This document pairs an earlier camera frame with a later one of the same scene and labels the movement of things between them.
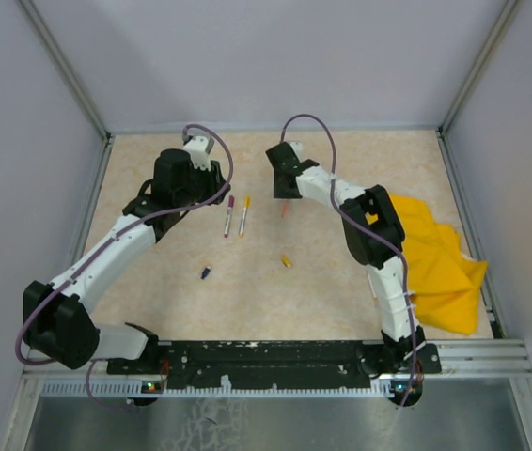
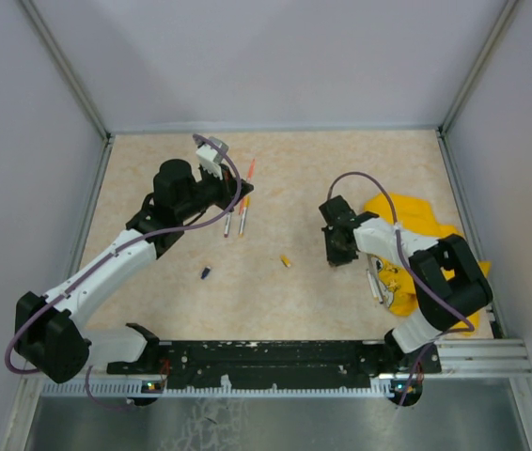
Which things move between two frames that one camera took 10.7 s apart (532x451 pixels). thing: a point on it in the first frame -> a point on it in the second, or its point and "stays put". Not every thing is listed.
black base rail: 273,364 stays put
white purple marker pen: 231,202 stays put
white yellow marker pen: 244,214 stays put
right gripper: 279,193 -> 335,258
